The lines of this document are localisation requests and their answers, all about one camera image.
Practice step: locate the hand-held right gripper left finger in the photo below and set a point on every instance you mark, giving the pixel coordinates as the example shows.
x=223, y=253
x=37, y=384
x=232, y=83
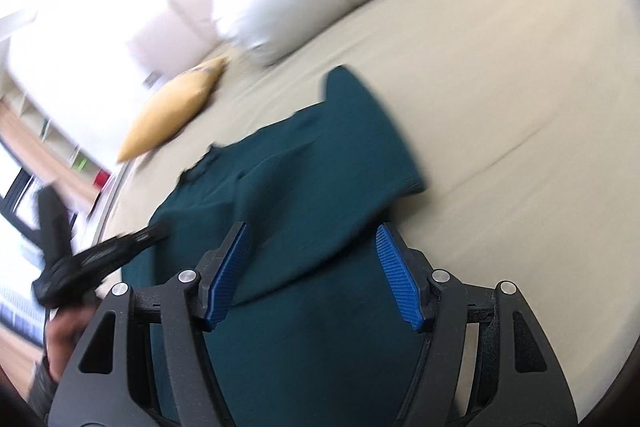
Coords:
x=227, y=277

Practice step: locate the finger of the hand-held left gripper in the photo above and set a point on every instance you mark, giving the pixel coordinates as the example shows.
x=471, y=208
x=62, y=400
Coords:
x=142, y=237

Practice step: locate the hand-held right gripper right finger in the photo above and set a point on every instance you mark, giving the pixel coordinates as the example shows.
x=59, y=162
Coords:
x=400, y=277

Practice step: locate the dark green knit sweater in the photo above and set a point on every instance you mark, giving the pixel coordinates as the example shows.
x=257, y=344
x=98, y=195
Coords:
x=310, y=182

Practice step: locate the person's left hand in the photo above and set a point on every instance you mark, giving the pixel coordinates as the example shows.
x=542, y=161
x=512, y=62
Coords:
x=65, y=337

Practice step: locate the red box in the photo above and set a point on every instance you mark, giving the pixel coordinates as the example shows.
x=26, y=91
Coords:
x=101, y=180

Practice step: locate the black framed window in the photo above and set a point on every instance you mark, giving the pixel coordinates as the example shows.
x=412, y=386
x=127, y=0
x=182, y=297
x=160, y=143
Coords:
x=15, y=207

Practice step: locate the yellow pillow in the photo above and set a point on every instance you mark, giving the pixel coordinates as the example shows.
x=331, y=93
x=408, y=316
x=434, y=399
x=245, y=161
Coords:
x=170, y=112

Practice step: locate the bed with beige sheet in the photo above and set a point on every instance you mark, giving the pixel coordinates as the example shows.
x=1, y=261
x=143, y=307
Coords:
x=500, y=107

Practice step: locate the white padded headboard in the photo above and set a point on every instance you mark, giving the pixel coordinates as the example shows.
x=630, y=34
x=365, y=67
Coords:
x=170, y=32

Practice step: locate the white wall shelf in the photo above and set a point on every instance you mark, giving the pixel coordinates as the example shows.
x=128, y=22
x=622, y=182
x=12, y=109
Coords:
x=55, y=142

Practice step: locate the wall outlet plate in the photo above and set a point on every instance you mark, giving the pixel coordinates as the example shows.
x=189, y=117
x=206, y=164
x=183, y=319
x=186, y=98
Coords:
x=151, y=81

